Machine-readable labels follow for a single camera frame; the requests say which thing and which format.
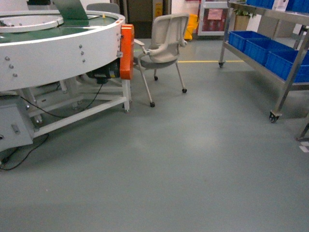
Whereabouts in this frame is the white cardboard box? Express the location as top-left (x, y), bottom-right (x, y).
top-left (271, 0), bottom-right (289, 12)

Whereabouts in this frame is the orange machine guard panel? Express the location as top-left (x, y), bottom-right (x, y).
top-left (120, 24), bottom-right (135, 80)

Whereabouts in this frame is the beige office chair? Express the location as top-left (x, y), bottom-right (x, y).
top-left (133, 13), bottom-right (190, 107)

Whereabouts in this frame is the white round conveyor machine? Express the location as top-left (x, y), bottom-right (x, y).
top-left (0, 10), bottom-right (131, 151)

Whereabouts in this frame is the blue cart crate far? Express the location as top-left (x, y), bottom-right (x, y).
top-left (228, 31), bottom-right (270, 52)

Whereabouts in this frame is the blue cart crate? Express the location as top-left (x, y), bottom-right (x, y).
top-left (246, 0), bottom-right (274, 9)
top-left (244, 39), bottom-right (294, 66)
top-left (265, 51), bottom-right (309, 83)
top-left (228, 31), bottom-right (270, 52)

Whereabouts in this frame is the white glass-door cabinet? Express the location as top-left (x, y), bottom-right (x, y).
top-left (197, 0), bottom-right (228, 36)

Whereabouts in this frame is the blue cart crate middle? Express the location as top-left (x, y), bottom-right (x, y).
top-left (244, 39), bottom-right (294, 66)

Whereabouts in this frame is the green laptop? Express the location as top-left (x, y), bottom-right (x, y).
top-left (53, 0), bottom-right (99, 20)

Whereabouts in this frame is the potted plant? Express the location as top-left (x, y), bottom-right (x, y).
top-left (233, 9), bottom-right (256, 31)

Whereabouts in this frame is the blue cart crate near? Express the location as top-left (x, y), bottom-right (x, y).
top-left (265, 51), bottom-right (309, 83)

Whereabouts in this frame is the blue top cart crate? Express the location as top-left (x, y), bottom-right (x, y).
top-left (246, 0), bottom-right (274, 9)

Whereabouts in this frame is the steel wheeled cart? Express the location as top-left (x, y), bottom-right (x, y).
top-left (218, 0), bottom-right (309, 124)

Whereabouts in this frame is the black power cable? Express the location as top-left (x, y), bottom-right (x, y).
top-left (0, 83), bottom-right (104, 171)

